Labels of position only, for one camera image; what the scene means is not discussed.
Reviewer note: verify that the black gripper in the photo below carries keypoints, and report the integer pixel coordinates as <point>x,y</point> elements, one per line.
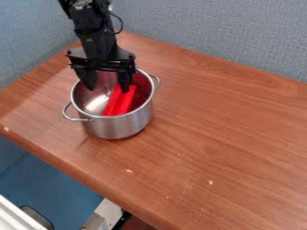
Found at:
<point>100,54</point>

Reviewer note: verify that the red block object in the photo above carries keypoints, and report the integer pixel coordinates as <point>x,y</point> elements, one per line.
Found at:
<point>121,101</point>

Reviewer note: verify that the stainless steel pot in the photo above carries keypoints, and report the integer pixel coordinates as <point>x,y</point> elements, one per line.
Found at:
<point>87,105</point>

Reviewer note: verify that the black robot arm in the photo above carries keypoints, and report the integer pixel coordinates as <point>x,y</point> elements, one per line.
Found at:
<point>91,16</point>

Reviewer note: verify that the white box under table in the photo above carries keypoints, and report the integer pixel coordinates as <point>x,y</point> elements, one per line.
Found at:
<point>22,218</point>

